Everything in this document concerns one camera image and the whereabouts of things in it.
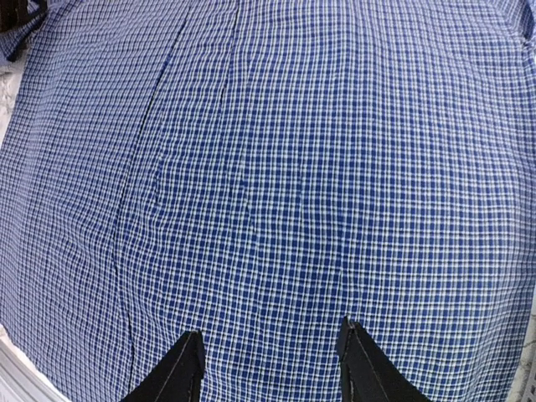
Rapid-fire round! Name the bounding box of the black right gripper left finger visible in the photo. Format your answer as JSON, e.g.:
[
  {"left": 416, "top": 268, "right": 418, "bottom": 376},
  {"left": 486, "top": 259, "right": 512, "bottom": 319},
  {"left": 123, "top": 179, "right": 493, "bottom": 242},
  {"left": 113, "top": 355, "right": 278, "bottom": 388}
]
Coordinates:
[{"left": 122, "top": 331, "right": 205, "bottom": 402}]

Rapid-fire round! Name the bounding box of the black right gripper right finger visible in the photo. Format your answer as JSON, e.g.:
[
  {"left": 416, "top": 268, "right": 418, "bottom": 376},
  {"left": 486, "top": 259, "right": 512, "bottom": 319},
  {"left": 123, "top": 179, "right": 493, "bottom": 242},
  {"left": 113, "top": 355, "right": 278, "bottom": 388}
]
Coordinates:
[{"left": 337, "top": 317, "right": 428, "bottom": 402}]

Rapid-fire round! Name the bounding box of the blue checked long sleeve shirt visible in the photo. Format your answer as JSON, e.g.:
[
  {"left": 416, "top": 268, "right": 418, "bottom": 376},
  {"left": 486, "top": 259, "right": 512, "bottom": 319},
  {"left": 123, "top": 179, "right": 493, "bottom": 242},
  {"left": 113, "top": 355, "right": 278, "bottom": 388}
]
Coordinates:
[{"left": 1, "top": 1, "right": 535, "bottom": 401}]

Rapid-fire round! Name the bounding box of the aluminium front frame rail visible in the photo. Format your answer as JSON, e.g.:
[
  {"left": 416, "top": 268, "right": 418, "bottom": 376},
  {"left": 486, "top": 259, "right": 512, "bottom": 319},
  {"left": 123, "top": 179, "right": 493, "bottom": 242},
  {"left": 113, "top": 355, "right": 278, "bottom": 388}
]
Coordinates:
[{"left": 1, "top": 327, "right": 69, "bottom": 402}]

